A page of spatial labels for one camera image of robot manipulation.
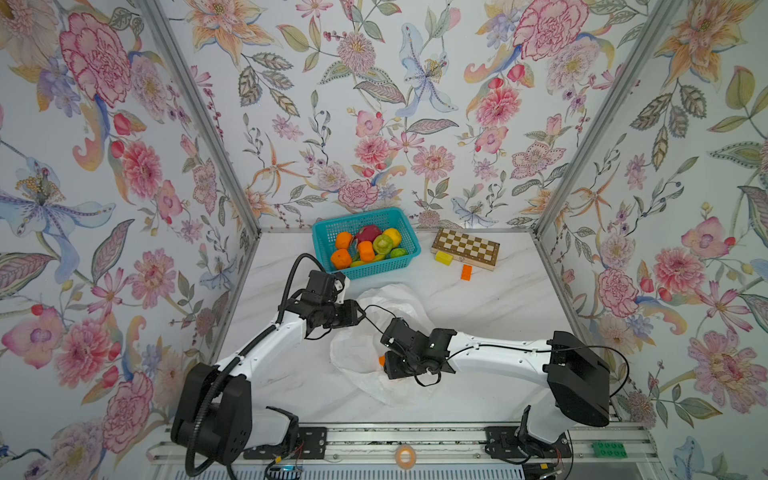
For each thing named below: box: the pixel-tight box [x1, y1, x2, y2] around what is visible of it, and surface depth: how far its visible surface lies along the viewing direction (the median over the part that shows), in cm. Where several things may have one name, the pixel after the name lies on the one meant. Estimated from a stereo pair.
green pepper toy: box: [372, 234, 394, 255], surface depth 109 cm
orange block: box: [461, 264, 473, 281], surface depth 111 cm
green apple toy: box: [390, 248, 408, 258], surface depth 109 cm
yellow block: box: [435, 251, 453, 266], surface depth 114 cm
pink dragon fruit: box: [356, 224, 382, 243], surface depth 112 cm
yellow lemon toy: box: [383, 228, 402, 248], surface depth 113 cm
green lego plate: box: [591, 442, 628, 458], surface depth 73 cm
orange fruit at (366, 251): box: [359, 240, 375, 262], surface depth 108 cm
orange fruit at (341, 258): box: [332, 248, 352, 269], surface depth 109 cm
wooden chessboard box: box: [431, 228, 501, 271], surface depth 116 cm
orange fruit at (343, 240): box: [336, 231, 353, 250], surface depth 113 cm
